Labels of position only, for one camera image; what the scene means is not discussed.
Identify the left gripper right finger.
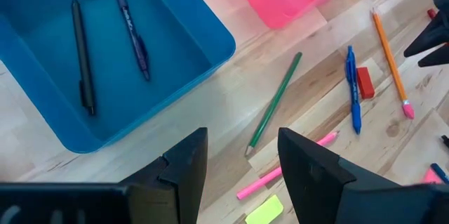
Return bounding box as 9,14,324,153
277,127,449,224

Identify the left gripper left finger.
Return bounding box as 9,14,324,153
0,127,209,224

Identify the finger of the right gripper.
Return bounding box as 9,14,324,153
403,0,449,58
417,43,449,68

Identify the yellow pencil pink eraser cap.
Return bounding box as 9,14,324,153
370,7,416,120

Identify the yellow eraser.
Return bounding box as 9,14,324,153
244,194,284,224

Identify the red eraser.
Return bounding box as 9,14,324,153
356,66,376,100

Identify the bright blue pen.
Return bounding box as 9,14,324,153
345,44,363,136

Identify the green pencil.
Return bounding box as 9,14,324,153
244,51,303,157

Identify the blue crayon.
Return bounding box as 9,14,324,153
430,162,449,185

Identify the dark purple pen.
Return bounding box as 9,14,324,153
113,0,151,81

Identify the pink printed eraser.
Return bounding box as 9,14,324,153
422,167,443,185

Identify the blue plastic bin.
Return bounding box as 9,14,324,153
0,0,236,154

